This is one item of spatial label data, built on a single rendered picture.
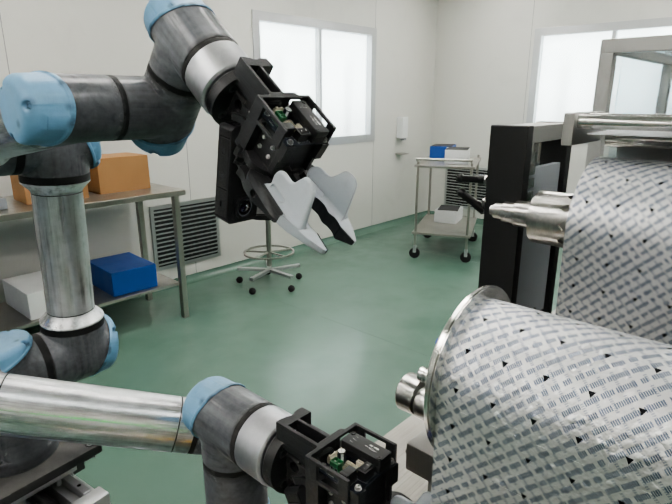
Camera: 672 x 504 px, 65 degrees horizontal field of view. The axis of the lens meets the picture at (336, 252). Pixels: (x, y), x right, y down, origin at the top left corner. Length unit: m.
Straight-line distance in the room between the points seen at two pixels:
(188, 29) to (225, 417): 0.42
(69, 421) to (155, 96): 0.42
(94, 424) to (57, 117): 0.38
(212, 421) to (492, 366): 0.34
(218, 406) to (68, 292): 0.55
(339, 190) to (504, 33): 6.07
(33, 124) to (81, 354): 0.62
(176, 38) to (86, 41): 3.46
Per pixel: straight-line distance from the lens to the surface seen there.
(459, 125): 6.77
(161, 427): 0.77
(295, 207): 0.51
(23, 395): 0.78
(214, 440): 0.63
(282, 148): 0.53
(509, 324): 0.42
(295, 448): 0.55
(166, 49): 0.66
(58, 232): 1.08
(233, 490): 0.68
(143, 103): 0.67
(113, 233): 4.20
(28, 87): 0.63
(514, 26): 6.53
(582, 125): 0.65
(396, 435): 1.00
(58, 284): 1.11
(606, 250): 0.59
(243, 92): 0.58
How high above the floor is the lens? 1.47
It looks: 16 degrees down
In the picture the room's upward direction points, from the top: straight up
